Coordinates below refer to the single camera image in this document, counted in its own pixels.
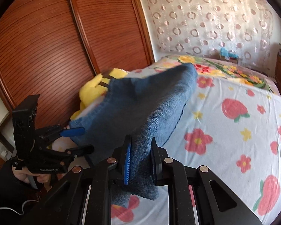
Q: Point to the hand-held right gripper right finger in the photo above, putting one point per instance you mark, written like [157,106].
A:
[154,166]

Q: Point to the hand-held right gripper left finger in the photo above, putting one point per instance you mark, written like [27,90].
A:
[127,161]

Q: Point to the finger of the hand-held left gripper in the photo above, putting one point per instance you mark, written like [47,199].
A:
[72,131]
[79,150]

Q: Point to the blue denim pants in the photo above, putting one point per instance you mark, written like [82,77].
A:
[142,103]

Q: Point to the person's left hand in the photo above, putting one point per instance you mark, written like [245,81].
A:
[22,176]

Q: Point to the yellow plush toy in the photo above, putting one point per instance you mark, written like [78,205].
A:
[91,89]

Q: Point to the floral printed blanket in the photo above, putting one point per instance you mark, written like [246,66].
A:
[224,133]

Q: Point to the wooden slatted wardrobe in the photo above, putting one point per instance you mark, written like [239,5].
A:
[49,39]

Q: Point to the blue plastic bag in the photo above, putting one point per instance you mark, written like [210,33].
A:
[226,53]

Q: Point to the sheer circle-patterned curtain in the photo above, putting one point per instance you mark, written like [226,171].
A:
[201,16]

